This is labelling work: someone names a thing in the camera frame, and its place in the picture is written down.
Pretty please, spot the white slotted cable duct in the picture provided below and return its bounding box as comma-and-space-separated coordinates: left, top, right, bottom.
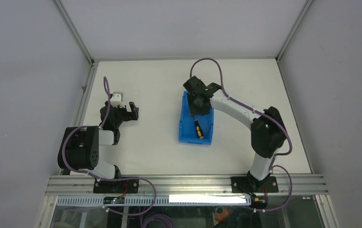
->
57, 194, 251, 207

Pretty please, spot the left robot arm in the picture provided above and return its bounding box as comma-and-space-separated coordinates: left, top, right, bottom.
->
57, 102, 139, 193

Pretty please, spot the orange object below table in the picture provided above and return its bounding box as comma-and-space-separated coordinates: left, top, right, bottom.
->
212, 206, 234, 226

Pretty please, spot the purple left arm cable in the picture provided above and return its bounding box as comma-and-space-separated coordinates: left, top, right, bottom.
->
61, 76, 157, 217

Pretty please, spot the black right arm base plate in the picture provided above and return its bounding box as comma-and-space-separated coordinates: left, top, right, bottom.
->
230, 176, 279, 194

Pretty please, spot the aluminium front rail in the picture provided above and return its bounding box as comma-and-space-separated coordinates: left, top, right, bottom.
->
45, 174, 329, 196

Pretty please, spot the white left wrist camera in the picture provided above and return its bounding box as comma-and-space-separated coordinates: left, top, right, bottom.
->
110, 92, 125, 108

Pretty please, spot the yellow black screwdriver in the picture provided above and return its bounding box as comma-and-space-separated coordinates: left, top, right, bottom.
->
194, 118, 204, 139

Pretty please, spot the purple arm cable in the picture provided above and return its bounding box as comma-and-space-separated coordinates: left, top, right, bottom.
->
61, 76, 157, 217
190, 58, 293, 212

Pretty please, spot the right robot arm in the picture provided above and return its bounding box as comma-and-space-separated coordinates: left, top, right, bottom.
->
183, 76, 287, 192

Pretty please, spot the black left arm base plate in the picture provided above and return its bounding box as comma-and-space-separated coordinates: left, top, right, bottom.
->
93, 179, 139, 194

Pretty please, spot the blue plastic bin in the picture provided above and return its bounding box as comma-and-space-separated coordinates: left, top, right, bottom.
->
179, 91, 214, 145

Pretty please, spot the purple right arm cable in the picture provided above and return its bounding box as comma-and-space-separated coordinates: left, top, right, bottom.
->
190, 58, 293, 212

